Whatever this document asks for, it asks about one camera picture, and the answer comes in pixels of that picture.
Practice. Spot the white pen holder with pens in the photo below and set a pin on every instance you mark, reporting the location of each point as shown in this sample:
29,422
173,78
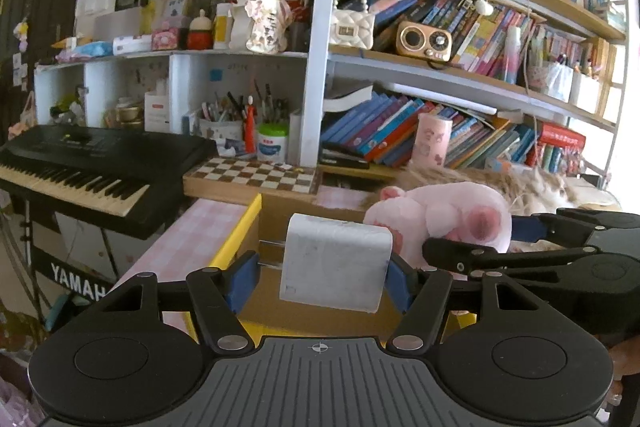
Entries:
220,129

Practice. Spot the row of colourful leaning books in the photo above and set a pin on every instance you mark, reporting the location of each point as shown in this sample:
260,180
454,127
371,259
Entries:
450,17

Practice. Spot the white cubby shelf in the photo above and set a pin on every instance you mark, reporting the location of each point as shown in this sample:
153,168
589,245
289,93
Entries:
177,82

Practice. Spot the pink cartoon desk mat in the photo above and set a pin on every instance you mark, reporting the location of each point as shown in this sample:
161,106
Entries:
195,227

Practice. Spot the gold retro radio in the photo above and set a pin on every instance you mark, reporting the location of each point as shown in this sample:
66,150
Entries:
422,41

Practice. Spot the black electronic keyboard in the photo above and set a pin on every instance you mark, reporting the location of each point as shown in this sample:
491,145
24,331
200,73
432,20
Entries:
75,152

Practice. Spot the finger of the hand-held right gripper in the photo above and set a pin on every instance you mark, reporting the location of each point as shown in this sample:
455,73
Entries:
525,229
460,254

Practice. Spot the row of blue leaning books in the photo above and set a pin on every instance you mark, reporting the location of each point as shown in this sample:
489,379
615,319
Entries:
380,122

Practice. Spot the yellow cardboard box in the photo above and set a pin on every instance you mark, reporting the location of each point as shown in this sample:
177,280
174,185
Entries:
235,232

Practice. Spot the white rabbit plush figure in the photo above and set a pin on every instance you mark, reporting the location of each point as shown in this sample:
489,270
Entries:
270,17

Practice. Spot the fluffy cream cat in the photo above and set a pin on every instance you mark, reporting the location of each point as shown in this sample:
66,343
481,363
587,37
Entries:
540,187

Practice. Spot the pink printed cup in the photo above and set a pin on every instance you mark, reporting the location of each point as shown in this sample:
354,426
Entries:
432,139

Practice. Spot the white plastic bag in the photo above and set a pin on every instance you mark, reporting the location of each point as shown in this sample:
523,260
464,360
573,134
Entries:
552,82

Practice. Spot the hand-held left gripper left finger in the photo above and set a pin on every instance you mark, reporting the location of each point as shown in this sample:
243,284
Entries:
245,279

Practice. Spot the wooden chessboard box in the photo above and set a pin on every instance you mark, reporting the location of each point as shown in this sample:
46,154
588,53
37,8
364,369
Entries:
250,172

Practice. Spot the black keyboard stand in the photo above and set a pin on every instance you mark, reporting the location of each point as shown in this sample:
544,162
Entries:
75,279

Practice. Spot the red book box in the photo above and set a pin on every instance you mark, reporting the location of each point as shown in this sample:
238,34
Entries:
562,137

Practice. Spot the white frame wooden bookshelf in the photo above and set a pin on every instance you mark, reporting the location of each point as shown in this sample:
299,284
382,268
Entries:
315,57

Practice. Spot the pink plush toy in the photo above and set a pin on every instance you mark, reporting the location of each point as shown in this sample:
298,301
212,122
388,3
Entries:
440,207

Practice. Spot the white box with red label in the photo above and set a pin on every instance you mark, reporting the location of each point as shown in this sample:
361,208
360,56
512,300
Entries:
157,114

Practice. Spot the white quilted handbag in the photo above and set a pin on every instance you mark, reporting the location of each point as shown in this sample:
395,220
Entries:
350,29

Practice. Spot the large white power adapter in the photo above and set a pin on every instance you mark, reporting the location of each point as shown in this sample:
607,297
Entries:
335,267

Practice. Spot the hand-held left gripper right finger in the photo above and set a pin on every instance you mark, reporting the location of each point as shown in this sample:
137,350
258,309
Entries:
398,279

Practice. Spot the stack of dark flat books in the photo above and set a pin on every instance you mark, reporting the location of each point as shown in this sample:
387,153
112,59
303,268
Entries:
342,154

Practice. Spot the white jar with green lid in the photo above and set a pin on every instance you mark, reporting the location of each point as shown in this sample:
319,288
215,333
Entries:
272,147

